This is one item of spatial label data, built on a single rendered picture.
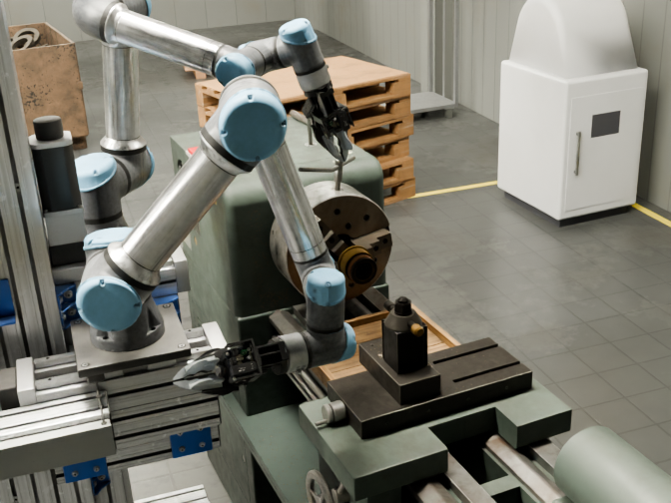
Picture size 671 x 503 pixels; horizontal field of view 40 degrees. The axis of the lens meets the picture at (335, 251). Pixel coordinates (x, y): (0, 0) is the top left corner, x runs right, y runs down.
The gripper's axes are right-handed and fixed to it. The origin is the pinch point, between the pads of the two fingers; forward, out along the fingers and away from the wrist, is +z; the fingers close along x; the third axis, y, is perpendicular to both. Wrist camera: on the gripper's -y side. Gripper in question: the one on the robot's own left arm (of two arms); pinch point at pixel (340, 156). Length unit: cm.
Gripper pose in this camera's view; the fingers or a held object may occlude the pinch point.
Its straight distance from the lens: 224.7
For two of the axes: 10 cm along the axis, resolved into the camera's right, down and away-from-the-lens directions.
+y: 4.1, 3.5, -8.4
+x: 8.5, -4.8, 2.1
